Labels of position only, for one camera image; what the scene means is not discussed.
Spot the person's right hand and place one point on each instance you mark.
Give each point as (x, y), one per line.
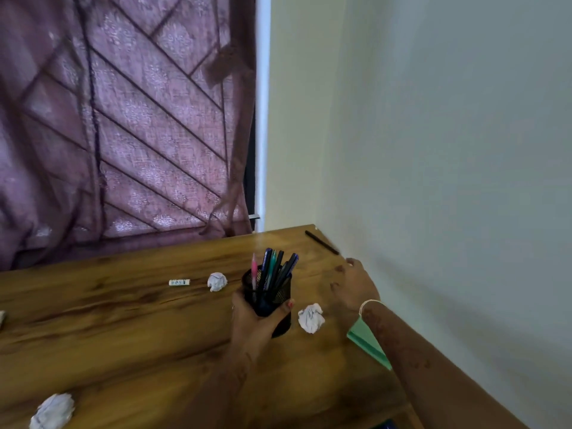
(355, 290)

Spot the person's left hand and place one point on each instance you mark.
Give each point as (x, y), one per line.
(252, 328)

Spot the person's right fingers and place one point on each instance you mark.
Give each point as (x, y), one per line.
(346, 272)

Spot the person's left thumb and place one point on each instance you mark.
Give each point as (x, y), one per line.
(281, 312)

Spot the black mesh pen holder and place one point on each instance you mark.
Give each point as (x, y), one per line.
(267, 303)

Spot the person's right forearm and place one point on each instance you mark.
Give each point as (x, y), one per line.
(429, 375)

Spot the person's left forearm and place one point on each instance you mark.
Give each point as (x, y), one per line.
(232, 393)

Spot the crumpled white paper ball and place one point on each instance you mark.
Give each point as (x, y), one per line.
(217, 281)
(52, 412)
(311, 318)

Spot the teal pen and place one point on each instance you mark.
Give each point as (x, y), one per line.
(271, 268)

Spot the blue capped pen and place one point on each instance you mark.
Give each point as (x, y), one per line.
(288, 265)

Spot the black capped pen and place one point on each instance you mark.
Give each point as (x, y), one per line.
(278, 263)

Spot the pink pen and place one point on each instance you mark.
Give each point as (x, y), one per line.
(254, 270)

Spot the dark blue pen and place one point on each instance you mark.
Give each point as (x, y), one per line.
(266, 263)

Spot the green notebook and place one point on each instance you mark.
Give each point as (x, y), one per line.
(367, 341)

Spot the white eraser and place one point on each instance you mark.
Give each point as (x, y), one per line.
(179, 282)

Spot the dark blue object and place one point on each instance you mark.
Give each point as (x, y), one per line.
(384, 425)

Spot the purple patterned curtain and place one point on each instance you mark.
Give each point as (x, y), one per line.
(134, 120)

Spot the white window frame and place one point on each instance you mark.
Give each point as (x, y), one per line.
(262, 107)

